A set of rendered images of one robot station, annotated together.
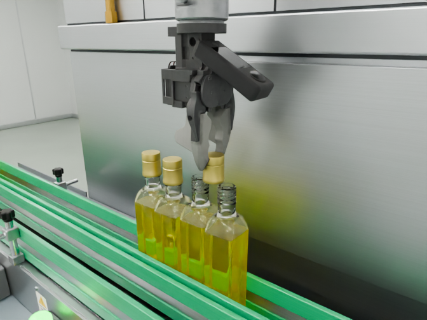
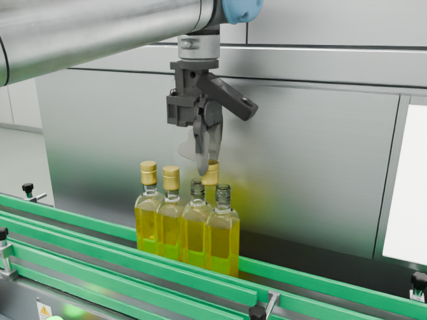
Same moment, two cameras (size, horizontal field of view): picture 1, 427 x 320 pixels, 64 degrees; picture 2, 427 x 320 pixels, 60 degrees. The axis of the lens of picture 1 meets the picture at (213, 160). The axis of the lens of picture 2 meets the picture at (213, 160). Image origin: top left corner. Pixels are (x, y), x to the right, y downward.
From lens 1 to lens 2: 22 cm
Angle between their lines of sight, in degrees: 12
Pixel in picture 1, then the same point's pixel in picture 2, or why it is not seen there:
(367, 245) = (327, 221)
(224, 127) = (216, 140)
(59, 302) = (68, 306)
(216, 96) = (213, 116)
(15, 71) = not seen: outside the picture
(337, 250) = (305, 228)
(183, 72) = (187, 99)
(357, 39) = (313, 70)
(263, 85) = (253, 108)
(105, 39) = not seen: hidden behind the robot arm
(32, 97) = not seen: outside the picture
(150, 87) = (128, 103)
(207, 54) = (207, 86)
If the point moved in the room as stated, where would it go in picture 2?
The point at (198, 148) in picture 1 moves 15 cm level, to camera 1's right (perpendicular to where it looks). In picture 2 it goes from (202, 159) to (278, 153)
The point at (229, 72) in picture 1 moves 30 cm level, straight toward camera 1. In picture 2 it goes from (227, 99) to (290, 152)
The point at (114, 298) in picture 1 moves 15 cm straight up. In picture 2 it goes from (133, 289) to (128, 221)
